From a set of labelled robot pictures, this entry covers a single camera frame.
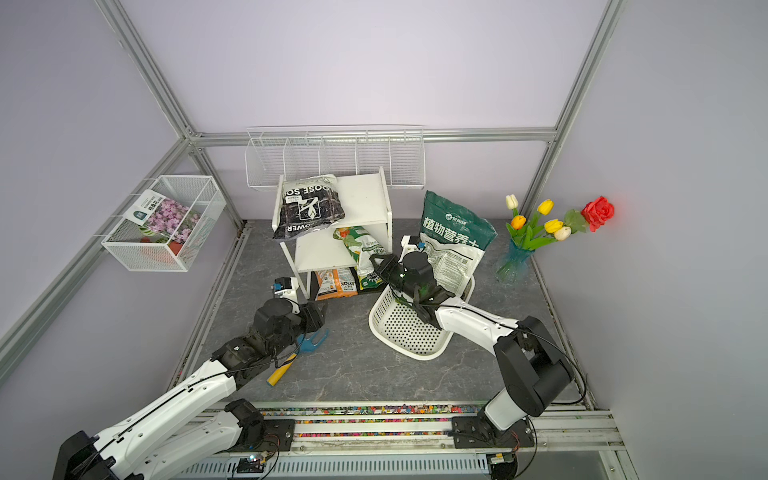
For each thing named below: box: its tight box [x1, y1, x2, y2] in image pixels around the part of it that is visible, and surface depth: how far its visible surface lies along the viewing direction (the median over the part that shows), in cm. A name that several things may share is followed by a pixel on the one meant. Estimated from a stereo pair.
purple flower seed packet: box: [101, 175, 225, 260], surface depth 76 cm
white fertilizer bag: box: [419, 222, 498, 297], surface depth 84 cm
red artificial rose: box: [581, 196, 615, 233], surface depth 73 cm
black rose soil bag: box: [273, 174, 346, 240], surface depth 74 cm
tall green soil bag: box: [419, 190, 498, 271], surface depth 84 cm
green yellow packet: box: [358, 272, 383, 290], surface depth 101 cm
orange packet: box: [315, 267, 359, 301], surface depth 96 cm
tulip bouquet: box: [505, 194, 587, 251], surface depth 82 cm
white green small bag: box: [333, 226, 387, 290], surface depth 85 cm
